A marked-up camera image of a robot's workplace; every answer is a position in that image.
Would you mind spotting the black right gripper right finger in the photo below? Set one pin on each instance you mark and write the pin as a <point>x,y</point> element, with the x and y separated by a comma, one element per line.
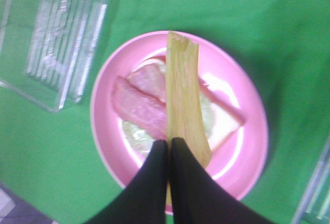
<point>197,198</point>

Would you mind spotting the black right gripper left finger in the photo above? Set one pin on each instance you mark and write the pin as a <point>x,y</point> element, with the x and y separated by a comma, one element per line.
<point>144,198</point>

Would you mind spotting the yellow cheese slice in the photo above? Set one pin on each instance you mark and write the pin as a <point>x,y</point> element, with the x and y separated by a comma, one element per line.
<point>183,105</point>

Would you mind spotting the white bread slice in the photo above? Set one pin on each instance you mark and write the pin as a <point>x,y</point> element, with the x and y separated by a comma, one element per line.
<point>220,120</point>

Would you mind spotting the bacon strip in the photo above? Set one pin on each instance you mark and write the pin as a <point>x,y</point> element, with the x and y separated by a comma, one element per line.
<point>140,98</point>

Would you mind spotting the pink round plate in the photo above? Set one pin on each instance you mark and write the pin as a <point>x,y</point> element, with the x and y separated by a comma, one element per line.
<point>236,164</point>

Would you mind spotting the right clear plastic container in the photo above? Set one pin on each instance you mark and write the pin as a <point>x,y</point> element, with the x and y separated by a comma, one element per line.
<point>314,204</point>

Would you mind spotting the clear plastic container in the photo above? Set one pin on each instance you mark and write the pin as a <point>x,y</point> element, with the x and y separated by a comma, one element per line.
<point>314,204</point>
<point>47,48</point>

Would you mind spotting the green tablecloth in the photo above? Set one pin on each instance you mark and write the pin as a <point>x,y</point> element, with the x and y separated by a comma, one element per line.
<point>50,160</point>

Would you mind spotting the left clear plastic container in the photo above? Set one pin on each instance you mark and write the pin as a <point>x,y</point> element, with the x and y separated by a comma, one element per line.
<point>47,48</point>

